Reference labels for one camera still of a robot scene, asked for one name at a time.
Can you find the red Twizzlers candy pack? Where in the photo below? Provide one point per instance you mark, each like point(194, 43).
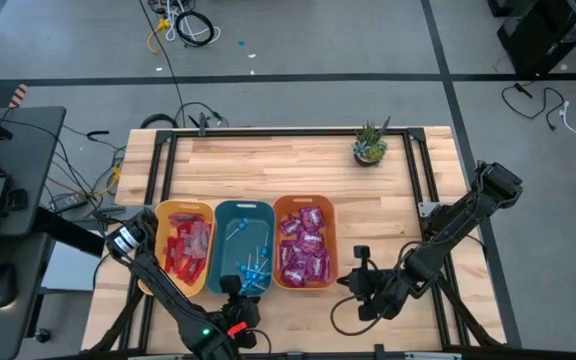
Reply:
point(183, 235)
point(195, 274)
point(188, 265)

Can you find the black power adapter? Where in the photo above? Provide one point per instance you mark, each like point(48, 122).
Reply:
point(68, 202)

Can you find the light grey box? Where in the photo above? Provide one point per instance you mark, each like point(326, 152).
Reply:
point(73, 270)

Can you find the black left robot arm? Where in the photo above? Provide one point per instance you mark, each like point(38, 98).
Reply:
point(163, 290)

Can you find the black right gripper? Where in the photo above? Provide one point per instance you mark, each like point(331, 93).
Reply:
point(375, 292)

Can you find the yellow plastic bin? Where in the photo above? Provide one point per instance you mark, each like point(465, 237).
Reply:
point(160, 235)

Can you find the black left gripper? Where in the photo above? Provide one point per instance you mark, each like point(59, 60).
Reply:
point(240, 312)

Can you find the black equipment cabinet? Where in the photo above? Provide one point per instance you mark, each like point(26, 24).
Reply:
point(548, 30)

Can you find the black chair caster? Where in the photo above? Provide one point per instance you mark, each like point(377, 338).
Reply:
point(43, 335)

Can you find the black mouse with light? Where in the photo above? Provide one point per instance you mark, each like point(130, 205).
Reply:
point(2, 285)

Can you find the grey metal bracket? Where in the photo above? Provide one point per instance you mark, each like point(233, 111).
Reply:
point(428, 209)

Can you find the purple Skittles candy pack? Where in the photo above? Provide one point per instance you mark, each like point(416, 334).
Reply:
point(291, 225)
point(312, 241)
point(294, 275)
point(318, 265)
point(312, 217)
point(285, 255)

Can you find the orange plastic bin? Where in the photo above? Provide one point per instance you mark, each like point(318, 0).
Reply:
point(330, 240)

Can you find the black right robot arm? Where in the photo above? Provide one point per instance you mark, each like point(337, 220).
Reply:
point(458, 220)

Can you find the potted succulent plant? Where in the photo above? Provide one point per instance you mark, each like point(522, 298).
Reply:
point(369, 147)

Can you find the black desk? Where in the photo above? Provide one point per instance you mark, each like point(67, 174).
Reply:
point(33, 150)

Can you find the orange black striped object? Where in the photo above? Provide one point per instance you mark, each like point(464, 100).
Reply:
point(18, 95)

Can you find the teal plastic bin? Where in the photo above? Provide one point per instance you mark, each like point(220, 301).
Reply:
point(238, 250)

